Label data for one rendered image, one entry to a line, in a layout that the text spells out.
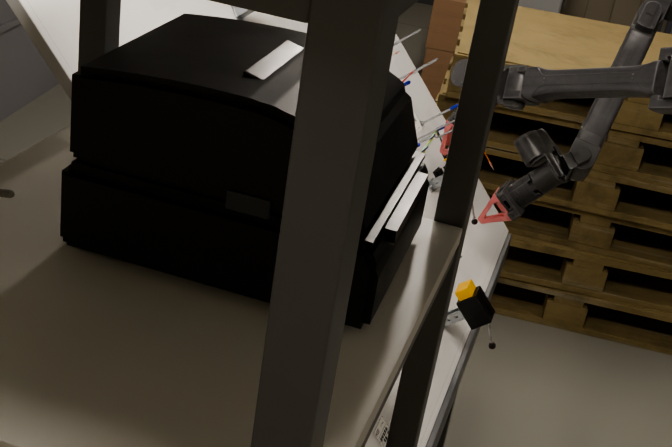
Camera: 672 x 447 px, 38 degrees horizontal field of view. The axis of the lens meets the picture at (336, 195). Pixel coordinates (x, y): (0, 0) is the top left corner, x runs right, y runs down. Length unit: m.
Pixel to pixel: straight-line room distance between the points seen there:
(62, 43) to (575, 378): 2.62
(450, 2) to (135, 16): 4.01
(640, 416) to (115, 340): 2.85
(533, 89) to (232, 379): 1.26
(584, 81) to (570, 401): 1.80
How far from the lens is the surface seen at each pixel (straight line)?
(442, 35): 5.45
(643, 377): 3.73
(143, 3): 1.53
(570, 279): 3.75
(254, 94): 0.81
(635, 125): 3.52
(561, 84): 1.89
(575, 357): 3.71
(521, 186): 2.07
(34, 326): 0.83
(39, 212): 1.00
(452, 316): 1.89
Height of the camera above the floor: 1.93
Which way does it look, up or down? 25 degrees down
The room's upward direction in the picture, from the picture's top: 9 degrees clockwise
